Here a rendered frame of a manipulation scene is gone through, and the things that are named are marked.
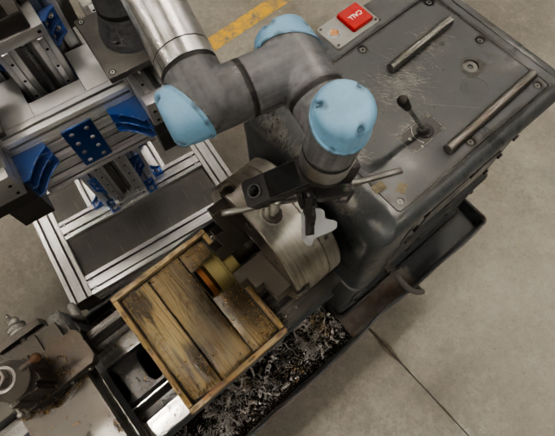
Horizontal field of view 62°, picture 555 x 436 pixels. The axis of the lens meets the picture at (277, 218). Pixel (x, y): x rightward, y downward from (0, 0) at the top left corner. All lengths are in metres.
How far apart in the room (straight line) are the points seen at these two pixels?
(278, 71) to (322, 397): 1.68
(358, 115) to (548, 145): 2.30
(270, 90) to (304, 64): 0.05
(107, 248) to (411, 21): 1.49
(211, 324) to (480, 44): 0.92
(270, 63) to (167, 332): 0.83
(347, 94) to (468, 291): 1.83
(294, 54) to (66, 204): 1.79
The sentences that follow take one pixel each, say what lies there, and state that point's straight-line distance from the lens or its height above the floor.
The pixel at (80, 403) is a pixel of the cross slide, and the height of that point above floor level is 0.97.
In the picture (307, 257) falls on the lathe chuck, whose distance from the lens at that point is 0.94.
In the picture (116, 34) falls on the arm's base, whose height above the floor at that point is 1.21.
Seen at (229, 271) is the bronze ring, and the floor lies 1.12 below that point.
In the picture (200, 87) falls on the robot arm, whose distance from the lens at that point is 0.55.
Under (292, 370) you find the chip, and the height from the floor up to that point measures 0.59.
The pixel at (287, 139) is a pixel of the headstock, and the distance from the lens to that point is 0.98.
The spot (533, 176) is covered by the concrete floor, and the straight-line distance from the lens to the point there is 2.65.
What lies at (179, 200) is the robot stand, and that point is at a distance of 2.09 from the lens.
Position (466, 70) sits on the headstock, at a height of 1.25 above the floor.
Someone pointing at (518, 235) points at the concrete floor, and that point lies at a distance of 2.47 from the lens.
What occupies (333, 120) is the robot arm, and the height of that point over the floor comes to 1.65.
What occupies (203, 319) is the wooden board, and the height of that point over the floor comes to 0.89.
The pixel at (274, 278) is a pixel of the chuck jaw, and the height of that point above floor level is 1.11.
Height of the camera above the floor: 2.07
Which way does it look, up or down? 68 degrees down
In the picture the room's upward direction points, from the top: 2 degrees counter-clockwise
